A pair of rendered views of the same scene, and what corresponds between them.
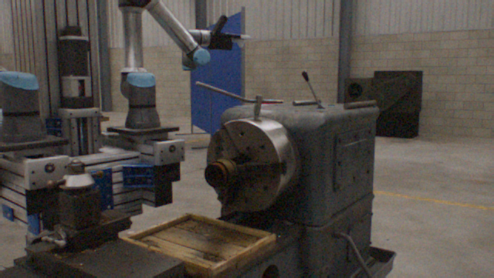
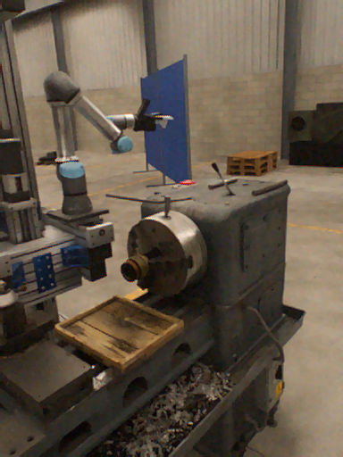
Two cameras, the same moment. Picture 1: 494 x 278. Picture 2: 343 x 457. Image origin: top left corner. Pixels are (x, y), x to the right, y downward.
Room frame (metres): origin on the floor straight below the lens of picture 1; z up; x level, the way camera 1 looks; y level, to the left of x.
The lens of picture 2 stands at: (0.06, -0.17, 1.63)
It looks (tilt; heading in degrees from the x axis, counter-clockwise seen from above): 18 degrees down; 5
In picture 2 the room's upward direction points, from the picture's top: 3 degrees counter-clockwise
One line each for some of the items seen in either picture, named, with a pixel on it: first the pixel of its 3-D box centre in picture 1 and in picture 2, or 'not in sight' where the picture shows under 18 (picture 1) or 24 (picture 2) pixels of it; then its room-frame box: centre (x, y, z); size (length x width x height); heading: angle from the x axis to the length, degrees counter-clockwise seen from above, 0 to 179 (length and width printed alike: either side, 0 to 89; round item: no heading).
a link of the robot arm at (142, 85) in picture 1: (141, 88); (72, 177); (1.86, 0.45, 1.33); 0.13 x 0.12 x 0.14; 27
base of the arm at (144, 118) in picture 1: (143, 115); (76, 201); (1.85, 0.45, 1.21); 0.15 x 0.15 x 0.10
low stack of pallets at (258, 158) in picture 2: not in sight; (253, 162); (9.53, -1.37, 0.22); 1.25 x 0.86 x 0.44; 149
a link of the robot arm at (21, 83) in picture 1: (18, 91); not in sight; (1.49, 0.79, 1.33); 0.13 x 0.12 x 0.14; 69
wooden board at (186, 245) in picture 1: (199, 242); (118, 328); (1.24, 0.14, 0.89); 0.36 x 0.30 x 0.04; 54
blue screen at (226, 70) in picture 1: (211, 86); (161, 129); (8.25, 0.68, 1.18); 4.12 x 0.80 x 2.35; 18
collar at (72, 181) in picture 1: (76, 179); (3, 296); (1.01, 0.41, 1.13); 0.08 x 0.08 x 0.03
